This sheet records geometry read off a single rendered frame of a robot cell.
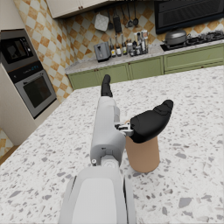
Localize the brown paper cup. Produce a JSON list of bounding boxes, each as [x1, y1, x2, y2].
[[124, 118, 161, 173]]

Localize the green base cabinets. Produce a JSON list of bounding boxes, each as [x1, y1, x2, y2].
[[66, 42, 224, 91]]

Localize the silver toaster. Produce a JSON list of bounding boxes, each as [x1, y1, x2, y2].
[[94, 41, 112, 63]]

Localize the dark condiment bottle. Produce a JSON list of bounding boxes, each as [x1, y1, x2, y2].
[[109, 38, 117, 58], [121, 34, 129, 56], [115, 34, 123, 57]]

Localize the spice jar rack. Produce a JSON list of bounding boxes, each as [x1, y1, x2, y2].
[[127, 29, 150, 57]]

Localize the beige tall cabinet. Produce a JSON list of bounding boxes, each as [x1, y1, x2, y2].
[[0, 0, 61, 147]]

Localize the white oven mitt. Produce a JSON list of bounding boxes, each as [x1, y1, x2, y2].
[[94, 12, 110, 32]]

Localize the black hanging spatula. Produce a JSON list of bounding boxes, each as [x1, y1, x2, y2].
[[112, 6, 123, 34]]

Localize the black hanging ladle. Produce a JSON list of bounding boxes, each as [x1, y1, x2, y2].
[[121, 3, 134, 29]]

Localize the grey pot with lid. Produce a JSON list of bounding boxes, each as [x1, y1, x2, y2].
[[164, 29, 188, 46]]

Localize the black hanging spoon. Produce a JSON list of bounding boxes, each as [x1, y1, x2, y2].
[[132, 1, 140, 26]]

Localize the built-in microwave oven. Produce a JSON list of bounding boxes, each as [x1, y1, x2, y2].
[[0, 29, 44, 74]]

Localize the black gas stove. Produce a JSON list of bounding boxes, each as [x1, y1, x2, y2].
[[159, 30, 224, 53]]

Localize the black range hood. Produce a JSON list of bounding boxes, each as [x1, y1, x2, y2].
[[153, 0, 224, 35]]

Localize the built-in wall oven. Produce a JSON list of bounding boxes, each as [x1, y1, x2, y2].
[[8, 60, 58, 120]]

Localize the white wall cabinet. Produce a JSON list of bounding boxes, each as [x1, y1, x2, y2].
[[45, 0, 117, 19]]

